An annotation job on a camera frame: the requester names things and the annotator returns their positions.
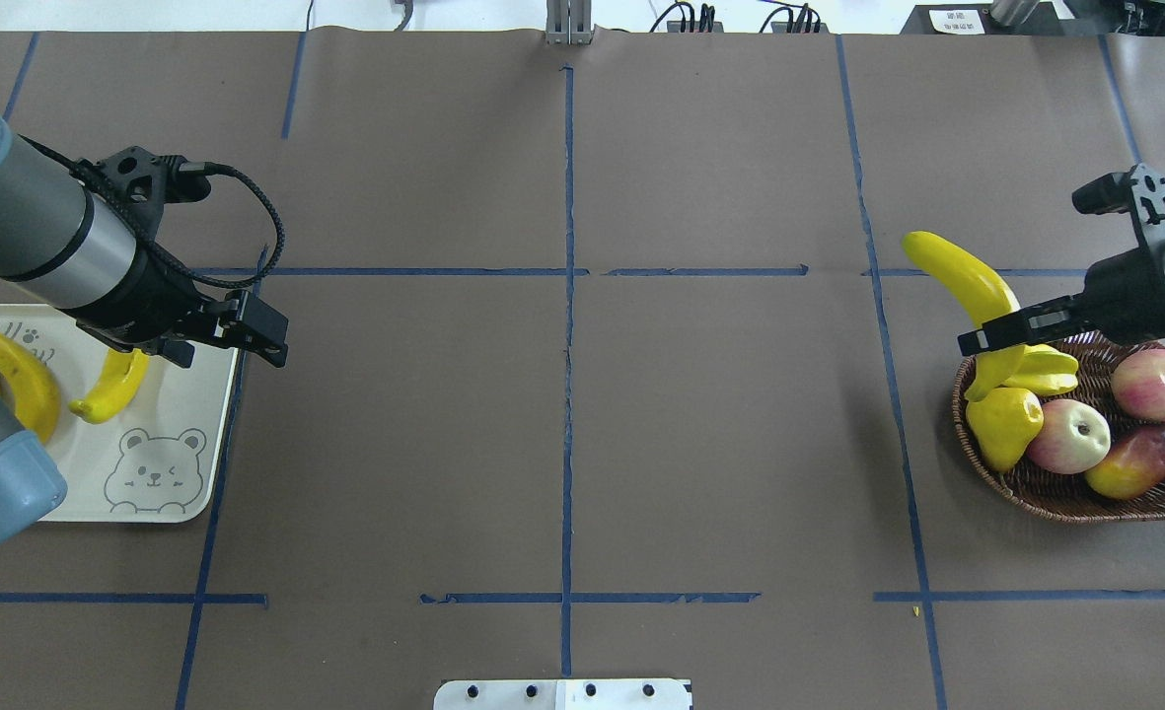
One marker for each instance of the yellow banana with dark tip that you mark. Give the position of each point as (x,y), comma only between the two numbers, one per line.
(119,380)

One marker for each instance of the yellow star fruit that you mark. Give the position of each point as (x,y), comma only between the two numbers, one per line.
(1045,371)

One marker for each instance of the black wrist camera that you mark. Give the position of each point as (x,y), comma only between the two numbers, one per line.
(1139,192)
(143,178)

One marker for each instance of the brown wicker fruit basket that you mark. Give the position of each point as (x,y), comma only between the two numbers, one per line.
(1055,496)

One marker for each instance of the white rectangular bear tray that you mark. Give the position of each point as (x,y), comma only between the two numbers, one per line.
(156,461)

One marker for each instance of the deep yellow banana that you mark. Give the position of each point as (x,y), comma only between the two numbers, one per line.
(35,395)

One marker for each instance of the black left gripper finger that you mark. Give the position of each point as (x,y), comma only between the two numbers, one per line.
(175,350)
(247,323)

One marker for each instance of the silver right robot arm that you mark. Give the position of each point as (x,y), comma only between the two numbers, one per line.
(1123,298)

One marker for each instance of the pale green red apple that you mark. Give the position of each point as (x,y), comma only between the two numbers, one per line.
(1073,438)

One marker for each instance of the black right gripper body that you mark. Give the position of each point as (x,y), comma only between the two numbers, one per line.
(1132,288)

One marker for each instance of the grey power strip right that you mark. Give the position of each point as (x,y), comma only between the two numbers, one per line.
(793,25)

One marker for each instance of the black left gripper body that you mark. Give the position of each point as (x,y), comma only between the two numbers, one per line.
(151,293)

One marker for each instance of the small peach fruit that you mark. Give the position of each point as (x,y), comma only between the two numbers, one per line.
(1135,464)

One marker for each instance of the grey power strip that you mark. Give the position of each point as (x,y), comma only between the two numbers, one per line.
(694,26)
(793,25)

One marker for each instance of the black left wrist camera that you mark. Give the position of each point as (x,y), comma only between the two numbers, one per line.
(143,178)

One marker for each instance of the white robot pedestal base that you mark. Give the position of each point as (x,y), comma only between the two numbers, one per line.
(566,693)

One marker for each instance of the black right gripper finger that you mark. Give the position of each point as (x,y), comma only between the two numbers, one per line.
(1046,322)

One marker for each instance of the red pink apple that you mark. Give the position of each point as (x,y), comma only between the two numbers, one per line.
(1138,385)

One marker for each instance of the yellow pear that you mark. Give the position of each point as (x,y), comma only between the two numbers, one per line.
(1005,422)

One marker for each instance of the long yellow banana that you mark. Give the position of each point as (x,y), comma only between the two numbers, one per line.
(980,291)

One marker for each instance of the grey power strip left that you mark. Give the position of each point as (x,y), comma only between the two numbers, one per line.
(694,26)

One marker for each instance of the aluminium frame post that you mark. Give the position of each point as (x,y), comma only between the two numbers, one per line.
(569,22)

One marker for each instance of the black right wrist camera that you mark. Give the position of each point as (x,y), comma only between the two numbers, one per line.
(1139,192)

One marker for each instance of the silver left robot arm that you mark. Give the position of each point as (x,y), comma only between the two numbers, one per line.
(44,198)

